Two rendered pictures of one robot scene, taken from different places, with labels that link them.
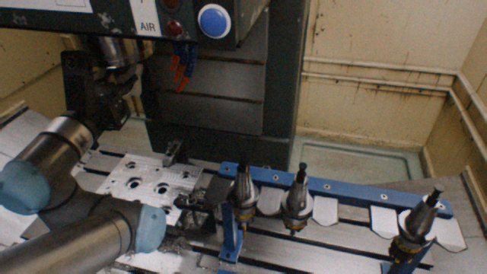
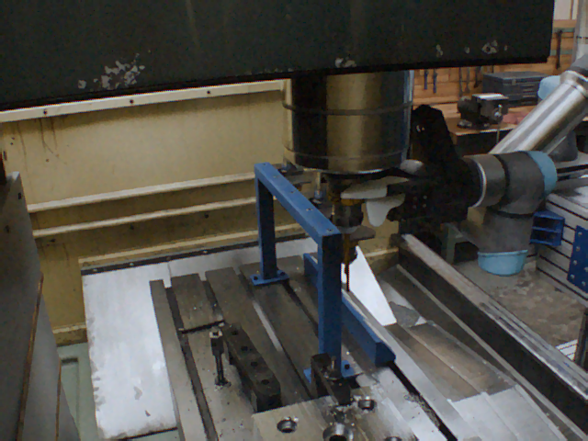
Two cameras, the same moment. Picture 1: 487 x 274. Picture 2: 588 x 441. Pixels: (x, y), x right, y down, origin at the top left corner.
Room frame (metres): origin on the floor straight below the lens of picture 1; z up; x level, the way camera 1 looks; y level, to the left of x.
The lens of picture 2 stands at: (1.03, 0.79, 1.65)
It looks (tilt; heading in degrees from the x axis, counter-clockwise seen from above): 23 degrees down; 237
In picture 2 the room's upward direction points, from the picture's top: 2 degrees counter-clockwise
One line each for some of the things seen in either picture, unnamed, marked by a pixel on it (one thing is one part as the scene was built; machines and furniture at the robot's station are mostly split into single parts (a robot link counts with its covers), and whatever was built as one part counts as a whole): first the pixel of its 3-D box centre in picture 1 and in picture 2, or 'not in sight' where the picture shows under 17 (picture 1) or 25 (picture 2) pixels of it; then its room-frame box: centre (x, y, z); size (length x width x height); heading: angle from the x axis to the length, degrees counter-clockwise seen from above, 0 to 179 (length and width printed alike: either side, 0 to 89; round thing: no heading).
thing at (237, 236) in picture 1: (229, 215); (330, 315); (0.47, 0.04, 1.05); 0.10 x 0.05 x 0.30; 165
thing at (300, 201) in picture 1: (299, 190); (323, 182); (0.37, -0.10, 1.26); 0.04 x 0.04 x 0.07
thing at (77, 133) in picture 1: (69, 138); (474, 180); (0.40, 0.30, 1.38); 0.08 x 0.05 x 0.08; 78
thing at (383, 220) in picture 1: (383, 222); (298, 179); (0.33, -0.26, 1.21); 0.07 x 0.05 x 0.01; 165
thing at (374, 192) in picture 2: (107, 81); (376, 205); (0.58, 0.30, 1.39); 0.09 x 0.03 x 0.06; 1
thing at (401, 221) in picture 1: (415, 227); (290, 173); (0.31, -0.32, 1.21); 0.06 x 0.06 x 0.03
